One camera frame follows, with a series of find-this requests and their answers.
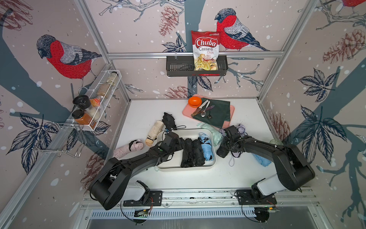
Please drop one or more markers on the mint green umbrella right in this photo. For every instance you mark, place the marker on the mint green umbrella right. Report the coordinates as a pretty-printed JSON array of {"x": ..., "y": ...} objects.
[{"x": 217, "y": 136}]

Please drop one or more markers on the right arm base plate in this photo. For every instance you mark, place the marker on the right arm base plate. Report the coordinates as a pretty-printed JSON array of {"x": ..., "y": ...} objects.
[{"x": 246, "y": 197}]

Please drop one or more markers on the black umbrella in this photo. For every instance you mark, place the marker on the black umbrella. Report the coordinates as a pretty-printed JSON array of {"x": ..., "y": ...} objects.
[
  {"x": 223, "y": 150},
  {"x": 187, "y": 156},
  {"x": 198, "y": 158},
  {"x": 169, "y": 122}
]

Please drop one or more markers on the pink plastic tray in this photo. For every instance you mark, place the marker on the pink plastic tray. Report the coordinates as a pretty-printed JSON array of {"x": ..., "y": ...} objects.
[{"x": 189, "y": 110}]

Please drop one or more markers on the Chuba cassava chips bag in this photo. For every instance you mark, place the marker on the Chuba cassava chips bag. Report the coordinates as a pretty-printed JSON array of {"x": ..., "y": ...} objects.
[{"x": 205, "y": 50}]

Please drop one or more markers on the white wire spice rack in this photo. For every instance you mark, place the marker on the white wire spice rack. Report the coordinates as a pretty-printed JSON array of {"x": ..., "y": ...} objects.
[{"x": 100, "y": 96}]

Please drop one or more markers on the white storage box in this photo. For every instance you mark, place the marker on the white storage box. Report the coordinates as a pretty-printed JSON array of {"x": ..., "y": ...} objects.
[{"x": 174, "y": 162}]

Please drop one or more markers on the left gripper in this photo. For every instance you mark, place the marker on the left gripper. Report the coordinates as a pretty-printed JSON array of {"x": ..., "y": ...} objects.
[{"x": 180, "y": 143}]

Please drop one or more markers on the gold handled knife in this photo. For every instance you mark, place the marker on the gold handled knife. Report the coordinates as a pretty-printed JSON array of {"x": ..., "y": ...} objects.
[{"x": 199, "y": 109}]

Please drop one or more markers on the black wall basket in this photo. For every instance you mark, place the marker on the black wall basket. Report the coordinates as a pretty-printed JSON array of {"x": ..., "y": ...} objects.
[{"x": 182, "y": 66}]

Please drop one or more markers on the silver spoon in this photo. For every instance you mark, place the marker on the silver spoon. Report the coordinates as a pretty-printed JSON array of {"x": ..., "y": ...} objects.
[{"x": 203, "y": 113}]

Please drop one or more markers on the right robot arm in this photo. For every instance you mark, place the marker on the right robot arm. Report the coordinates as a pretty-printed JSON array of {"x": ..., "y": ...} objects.
[{"x": 292, "y": 169}]

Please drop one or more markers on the light blue umbrella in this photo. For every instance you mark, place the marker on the light blue umbrella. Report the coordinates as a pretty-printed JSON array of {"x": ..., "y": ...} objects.
[
  {"x": 206, "y": 146},
  {"x": 262, "y": 161}
]

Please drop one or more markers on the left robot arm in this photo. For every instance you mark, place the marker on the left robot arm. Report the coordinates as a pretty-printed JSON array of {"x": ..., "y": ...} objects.
[{"x": 111, "y": 182}]

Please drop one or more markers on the orange plastic bowl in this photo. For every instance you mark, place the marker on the orange plastic bowl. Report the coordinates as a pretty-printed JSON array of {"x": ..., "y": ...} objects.
[{"x": 195, "y": 101}]

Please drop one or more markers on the black lid spice jar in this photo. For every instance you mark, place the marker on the black lid spice jar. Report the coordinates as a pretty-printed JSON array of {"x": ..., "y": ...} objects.
[{"x": 82, "y": 102}]

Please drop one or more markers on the lilac umbrella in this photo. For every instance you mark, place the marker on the lilac umbrella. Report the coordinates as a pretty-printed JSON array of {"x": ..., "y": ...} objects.
[{"x": 236, "y": 156}]

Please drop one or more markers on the pink folded umbrella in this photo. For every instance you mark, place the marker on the pink folded umbrella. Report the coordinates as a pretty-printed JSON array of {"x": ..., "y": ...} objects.
[{"x": 133, "y": 146}]

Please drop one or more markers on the beige folded umbrella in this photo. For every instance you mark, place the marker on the beige folded umbrella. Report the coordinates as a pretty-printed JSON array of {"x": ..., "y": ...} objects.
[{"x": 153, "y": 133}]

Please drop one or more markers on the orange spice jar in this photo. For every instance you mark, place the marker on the orange spice jar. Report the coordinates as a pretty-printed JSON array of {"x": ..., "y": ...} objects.
[{"x": 83, "y": 118}]

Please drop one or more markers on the dark green cloth napkin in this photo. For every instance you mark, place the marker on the dark green cloth napkin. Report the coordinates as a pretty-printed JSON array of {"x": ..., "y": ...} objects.
[{"x": 220, "y": 113}]

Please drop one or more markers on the clear green glass jar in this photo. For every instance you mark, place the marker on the clear green glass jar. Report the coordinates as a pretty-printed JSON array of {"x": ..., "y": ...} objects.
[{"x": 276, "y": 142}]

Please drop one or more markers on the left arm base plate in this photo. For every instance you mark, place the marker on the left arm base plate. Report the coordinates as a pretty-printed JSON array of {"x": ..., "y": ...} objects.
[{"x": 151, "y": 198}]

